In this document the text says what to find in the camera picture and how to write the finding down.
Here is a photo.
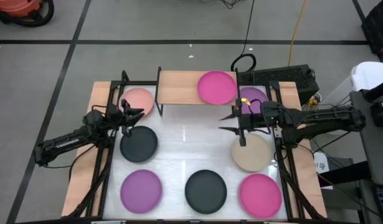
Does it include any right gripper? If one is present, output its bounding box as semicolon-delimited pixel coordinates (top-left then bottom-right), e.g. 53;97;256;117
219;98;263;147

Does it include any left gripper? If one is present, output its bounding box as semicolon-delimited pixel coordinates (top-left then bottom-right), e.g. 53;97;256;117
108;99;146;138

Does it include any salmon plate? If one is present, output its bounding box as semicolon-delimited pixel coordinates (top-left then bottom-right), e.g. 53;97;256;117
119;87;154;118

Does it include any black plate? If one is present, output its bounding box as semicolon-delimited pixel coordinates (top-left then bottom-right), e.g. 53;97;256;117
119;125;159;164
184;169;228;215

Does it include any textured purple plate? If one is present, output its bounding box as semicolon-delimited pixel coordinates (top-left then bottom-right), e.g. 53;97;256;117
239;86;270;116

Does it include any beige plate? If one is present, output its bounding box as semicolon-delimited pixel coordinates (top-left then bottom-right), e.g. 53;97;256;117
230;133;273;172

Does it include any smooth purple plate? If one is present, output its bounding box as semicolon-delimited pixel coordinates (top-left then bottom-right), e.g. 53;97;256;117
120;169;163;215

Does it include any magenta plate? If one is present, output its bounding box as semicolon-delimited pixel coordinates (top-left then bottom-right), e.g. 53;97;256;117
239;173;283;219
197;70;238;106

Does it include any wooden shelf with black legs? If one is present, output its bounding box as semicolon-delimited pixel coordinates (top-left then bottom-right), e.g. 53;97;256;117
155;66;242;118

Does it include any white paper label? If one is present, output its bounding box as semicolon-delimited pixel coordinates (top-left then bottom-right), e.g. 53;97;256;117
314;160;331;174

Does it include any orange vacuum cleaner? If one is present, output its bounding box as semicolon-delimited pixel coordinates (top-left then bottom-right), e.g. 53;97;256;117
0;0;55;28

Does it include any grey desk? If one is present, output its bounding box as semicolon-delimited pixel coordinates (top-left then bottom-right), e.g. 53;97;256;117
349;90;383;187

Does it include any white bin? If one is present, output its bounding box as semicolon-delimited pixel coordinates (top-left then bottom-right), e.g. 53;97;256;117
349;61;383;94

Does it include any black desk device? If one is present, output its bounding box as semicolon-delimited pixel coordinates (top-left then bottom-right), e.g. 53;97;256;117
370;101;383;128

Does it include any orange shop vacuum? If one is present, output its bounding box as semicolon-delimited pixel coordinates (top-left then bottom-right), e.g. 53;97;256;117
0;0;44;18

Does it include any black chair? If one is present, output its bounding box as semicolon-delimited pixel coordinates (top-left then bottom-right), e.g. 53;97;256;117
361;0;383;65

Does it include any black metal table frame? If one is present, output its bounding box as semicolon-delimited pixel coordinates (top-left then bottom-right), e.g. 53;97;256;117
66;70;328;224

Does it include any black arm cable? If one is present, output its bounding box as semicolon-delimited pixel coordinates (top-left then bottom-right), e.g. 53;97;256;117
68;144;97;183

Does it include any black floor cable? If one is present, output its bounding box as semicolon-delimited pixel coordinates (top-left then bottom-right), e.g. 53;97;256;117
230;0;257;73

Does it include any yellow cable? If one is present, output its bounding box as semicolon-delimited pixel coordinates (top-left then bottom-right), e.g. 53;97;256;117
287;0;309;67

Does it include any black cable bundle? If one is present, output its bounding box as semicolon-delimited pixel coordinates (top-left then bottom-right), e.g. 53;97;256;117
209;0;245;9

